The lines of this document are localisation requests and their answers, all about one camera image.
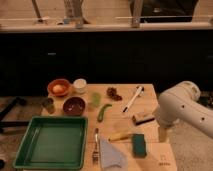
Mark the brown dried fruit cluster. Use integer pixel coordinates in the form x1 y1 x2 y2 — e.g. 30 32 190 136
107 87 122 101

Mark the dark olive cup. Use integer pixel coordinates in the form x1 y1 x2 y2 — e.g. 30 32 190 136
42 98 55 114

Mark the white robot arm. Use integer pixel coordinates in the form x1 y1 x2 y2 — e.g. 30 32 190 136
154 81 213 138

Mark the purple bowl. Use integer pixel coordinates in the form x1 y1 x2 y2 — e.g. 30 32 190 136
63 97 86 116

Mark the silver fork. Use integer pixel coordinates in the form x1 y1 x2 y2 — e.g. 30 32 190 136
92 128 99 164

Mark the black stand leg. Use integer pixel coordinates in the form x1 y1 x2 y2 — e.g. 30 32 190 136
0 97 29 129

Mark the white cup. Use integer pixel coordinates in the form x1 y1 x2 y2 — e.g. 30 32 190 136
73 78 87 94

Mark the green sponge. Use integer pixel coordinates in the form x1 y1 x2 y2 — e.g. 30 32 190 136
132 134 147 157

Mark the orange bowl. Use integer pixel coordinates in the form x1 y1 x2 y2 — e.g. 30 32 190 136
47 79 71 97

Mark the green plastic tray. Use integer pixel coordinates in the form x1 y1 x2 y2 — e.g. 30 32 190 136
13 116 88 170

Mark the brown egg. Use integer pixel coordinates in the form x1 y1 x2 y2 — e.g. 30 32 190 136
52 84 64 93

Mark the tan black eraser block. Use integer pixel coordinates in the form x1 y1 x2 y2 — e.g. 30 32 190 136
132 112 154 126

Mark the light blue towel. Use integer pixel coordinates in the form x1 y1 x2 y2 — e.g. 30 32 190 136
99 138 128 171

